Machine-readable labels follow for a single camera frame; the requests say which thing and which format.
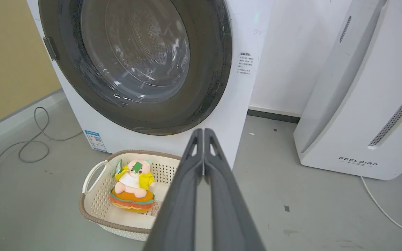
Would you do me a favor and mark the white front-load washing machine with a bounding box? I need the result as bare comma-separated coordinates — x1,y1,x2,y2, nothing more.
27,0,275,170

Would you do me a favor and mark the cream perforated laundry basket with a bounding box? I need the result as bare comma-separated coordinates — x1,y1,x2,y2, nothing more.
79,150,182,242

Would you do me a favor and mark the pink plush doll yellow shirt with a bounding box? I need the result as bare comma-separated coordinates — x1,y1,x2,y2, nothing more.
112,159,156,199

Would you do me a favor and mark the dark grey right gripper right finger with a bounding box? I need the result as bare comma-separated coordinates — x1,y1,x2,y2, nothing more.
204,128,266,251

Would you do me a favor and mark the dark round washing machine door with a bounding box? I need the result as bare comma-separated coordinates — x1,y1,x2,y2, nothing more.
38,0,232,136

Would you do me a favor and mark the blue energy label sticker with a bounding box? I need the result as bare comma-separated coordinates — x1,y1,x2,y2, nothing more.
84,130,107,152

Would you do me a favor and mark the white Feelbird air purifier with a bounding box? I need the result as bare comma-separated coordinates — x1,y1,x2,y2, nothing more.
293,0,402,181

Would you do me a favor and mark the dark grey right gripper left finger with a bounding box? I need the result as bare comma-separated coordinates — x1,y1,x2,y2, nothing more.
143,128,205,251

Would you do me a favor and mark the grey cable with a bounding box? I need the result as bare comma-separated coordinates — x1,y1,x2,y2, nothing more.
0,106,83,195

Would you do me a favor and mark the white power cable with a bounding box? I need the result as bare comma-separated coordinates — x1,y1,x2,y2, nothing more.
360,162,402,233

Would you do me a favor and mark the plush hamburger toy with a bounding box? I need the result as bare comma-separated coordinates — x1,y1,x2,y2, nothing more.
109,189,155,213

